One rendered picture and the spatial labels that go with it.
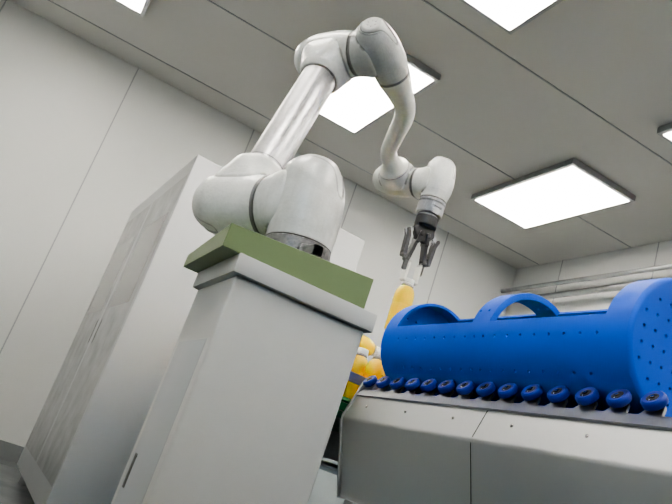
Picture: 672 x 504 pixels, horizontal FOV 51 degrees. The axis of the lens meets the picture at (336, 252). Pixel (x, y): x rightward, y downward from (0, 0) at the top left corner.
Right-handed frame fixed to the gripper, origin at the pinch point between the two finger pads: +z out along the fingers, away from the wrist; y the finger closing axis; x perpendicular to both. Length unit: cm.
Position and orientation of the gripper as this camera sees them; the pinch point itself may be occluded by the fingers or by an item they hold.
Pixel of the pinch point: (410, 273)
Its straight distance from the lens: 229.1
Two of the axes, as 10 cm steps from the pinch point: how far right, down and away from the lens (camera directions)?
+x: -4.3, 0.9, 9.0
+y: 8.5, 3.8, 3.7
